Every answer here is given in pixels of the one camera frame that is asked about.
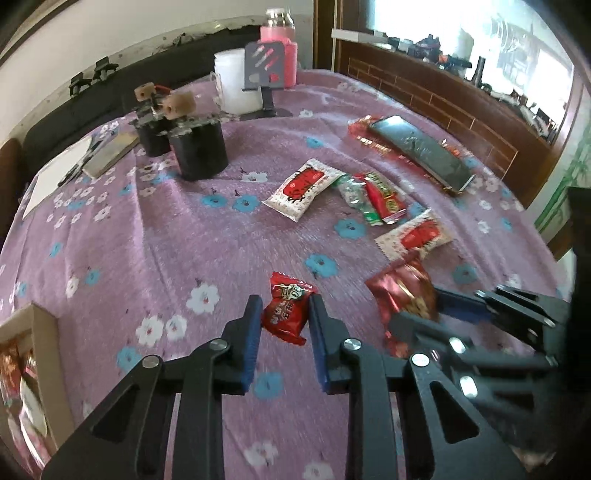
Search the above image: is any green bamboo wall decal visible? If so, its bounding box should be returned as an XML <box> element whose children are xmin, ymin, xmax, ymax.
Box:
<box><xmin>536</xmin><ymin>134</ymin><xmax>591</xmax><ymax>232</ymax></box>

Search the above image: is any brown notebook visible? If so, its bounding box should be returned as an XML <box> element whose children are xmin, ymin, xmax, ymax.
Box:
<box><xmin>82</xmin><ymin>129</ymin><xmax>139</xmax><ymax>180</ymax></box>

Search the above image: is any red packet gold seal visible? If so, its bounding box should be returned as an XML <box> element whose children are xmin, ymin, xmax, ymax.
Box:
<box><xmin>355</xmin><ymin>172</ymin><xmax>408</xmax><ymax>225</ymax></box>

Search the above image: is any pink bottle knitted sleeve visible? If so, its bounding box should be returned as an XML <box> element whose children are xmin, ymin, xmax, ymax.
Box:
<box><xmin>259</xmin><ymin>8</ymin><xmax>298</xmax><ymax>88</ymax></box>

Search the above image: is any purple floral tablecloth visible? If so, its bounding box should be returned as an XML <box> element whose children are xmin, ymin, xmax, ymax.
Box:
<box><xmin>0</xmin><ymin>69</ymin><xmax>578</xmax><ymax>480</ymax></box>

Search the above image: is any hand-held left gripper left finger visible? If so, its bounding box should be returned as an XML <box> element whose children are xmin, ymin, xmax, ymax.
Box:
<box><xmin>41</xmin><ymin>294</ymin><xmax>263</xmax><ymax>480</ymax></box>

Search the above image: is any pink cartoon snack packet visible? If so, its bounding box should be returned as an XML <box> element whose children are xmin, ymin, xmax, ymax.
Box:
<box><xmin>0</xmin><ymin>383</ymin><xmax>51</xmax><ymax>462</ymax></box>

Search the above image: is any white flat box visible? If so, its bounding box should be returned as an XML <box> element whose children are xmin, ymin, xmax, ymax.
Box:
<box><xmin>331</xmin><ymin>28</ymin><xmax>389</xmax><ymax>44</ymax></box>

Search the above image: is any wooden brick-pattern cabinet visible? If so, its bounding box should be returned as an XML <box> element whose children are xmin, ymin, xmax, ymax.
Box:
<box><xmin>314</xmin><ymin>0</ymin><xmax>573</xmax><ymax>217</ymax></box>

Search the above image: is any white paper sheet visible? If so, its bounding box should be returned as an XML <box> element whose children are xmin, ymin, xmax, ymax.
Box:
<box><xmin>21</xmin><ymin>136</ymin><xmax>93</xmax><ymax>220</ymax></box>

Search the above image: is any white plastic jar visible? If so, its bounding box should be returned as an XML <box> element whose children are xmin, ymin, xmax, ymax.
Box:
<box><xmin>213</xmin><ymin>48</ymin><xmax>264</xmax><ymax>114</ymax></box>

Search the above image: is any black pen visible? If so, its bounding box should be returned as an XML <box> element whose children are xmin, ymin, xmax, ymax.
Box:
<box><xmin>58</xmin><ymin>138</ymin><xmax>105</xmax><ymax>188</ymax></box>

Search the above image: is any black smartphone gold case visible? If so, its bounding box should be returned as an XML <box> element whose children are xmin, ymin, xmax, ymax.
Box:
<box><xmin>369</xmin><ymin>115</ymin><xmax>476</xmax><ymax>195</ymax></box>

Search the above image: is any green candy packet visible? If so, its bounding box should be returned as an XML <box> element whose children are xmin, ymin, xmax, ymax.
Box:
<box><xmin>333</xmin><ymin>174</ymin><xmax>384</xmax><ymax>227</ymax></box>

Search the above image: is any red candy packet white print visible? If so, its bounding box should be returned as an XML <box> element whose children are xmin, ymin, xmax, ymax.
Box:
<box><xmin>261</xmin><ymin>271</ymin><xmax>319</xmax><ymax>346</ymax></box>

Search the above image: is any grey card on stand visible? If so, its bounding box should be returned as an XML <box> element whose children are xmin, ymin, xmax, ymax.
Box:
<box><xmin>239</xmin><ymin>41</ymin><xmax>294</xmax><ymax>121</ymax></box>

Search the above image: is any cardboard box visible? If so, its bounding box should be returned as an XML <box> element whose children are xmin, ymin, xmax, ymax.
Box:
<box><xmin>0</xmin><ymin>302</ymin><xmax>77</xmax><ymax>480</ymax></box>

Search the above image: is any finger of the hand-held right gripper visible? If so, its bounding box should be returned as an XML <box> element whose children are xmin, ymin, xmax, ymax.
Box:
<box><xmin>436</xmin><ymin>285</ymin><xmax>571</xmax><ymax>361</ymax></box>
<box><xmin>388</xmin><ymin>313</ymin><xmax>555</xmax><ymax>402</ymax></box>

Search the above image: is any black sofa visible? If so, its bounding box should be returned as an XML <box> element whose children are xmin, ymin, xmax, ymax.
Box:
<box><xmin>21</xmin><ymin>23</ymin><xmax>264</xmax><ymax>148</ymax></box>

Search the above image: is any long white red snack packet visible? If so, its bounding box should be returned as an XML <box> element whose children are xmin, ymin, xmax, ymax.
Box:
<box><xmin>375</xmin><ymin>209</ymin><xmax>454</xmax><ymax>259</ymax></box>

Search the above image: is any brown chair back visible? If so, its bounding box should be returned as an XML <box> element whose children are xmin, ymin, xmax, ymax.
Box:
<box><xmin>0</xmin><ymin>138</ymin><xmax>28</xmax><ymax>241</ymax></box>

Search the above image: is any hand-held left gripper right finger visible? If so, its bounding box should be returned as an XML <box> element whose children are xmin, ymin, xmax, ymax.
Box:
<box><xmin>309</xmin><ymin>294</ymin><xmax>527</xmax><ymax>480</ymax></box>

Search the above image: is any large dark red snack packet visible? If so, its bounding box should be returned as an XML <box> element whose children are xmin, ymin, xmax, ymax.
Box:
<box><xmin>365</xmin><ymin>258</ymin><xmax>439</xmax><ymax>356</ymax></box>

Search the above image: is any black cylinder holder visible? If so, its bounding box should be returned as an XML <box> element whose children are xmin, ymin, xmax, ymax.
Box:
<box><xmin>136</xmin><ymin>108</ymin><xmax>174</xmax><ymax>158</ymax></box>
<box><xmin>168</xmin><ymin>117</ymin><xmax>229</xmax><ymax>181</ymax></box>

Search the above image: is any small dark red snack packet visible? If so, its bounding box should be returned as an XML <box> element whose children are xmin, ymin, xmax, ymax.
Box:
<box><xmin>0</xmin><ymin>342</ymin><xmax>24</xmax><ymax>393</ymax></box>

